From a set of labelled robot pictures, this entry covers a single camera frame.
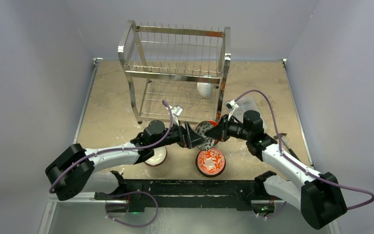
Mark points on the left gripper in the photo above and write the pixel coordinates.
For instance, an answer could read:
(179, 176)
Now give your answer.
(186, 136)

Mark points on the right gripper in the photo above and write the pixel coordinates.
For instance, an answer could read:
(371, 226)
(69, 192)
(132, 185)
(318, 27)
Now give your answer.
(224, 126)

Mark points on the orange bowl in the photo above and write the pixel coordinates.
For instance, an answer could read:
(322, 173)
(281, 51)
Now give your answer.
(214, 132)

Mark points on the grey leaf pattern bowl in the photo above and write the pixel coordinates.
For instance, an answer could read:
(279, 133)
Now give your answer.
(201, 128)

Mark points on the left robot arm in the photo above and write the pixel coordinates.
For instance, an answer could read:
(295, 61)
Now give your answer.
(71, 171)

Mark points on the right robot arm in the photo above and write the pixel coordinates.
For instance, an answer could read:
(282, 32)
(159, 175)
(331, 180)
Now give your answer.
(316, 195)

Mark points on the steel two-tier dish rack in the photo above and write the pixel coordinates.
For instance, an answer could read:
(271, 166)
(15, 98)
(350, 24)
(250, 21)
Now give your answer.
(165, 62)

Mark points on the red floral pattern bowl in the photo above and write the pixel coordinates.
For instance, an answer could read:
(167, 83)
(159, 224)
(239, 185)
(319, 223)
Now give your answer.
(210, 163)

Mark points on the white red-rimmed bowl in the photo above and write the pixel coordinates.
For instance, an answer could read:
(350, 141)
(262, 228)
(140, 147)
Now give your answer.
(160, 155)

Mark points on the clear plastic screw box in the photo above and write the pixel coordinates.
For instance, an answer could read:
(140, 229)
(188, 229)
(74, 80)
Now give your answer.
(245, 104)

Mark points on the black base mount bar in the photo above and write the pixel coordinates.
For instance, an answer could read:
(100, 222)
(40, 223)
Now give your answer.
(241, 195)

